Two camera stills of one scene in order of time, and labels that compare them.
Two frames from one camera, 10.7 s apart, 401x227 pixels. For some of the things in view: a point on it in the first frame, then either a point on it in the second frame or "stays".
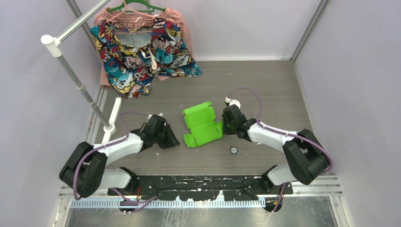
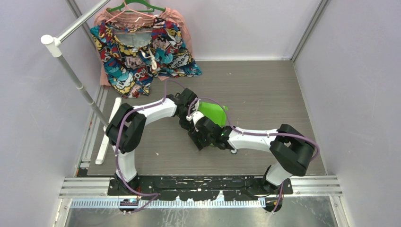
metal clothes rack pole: (54, 44) stays
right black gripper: (225, 130) to (196, 135)
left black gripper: (171, 141) to (185, 125)
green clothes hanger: (153, 7) stays
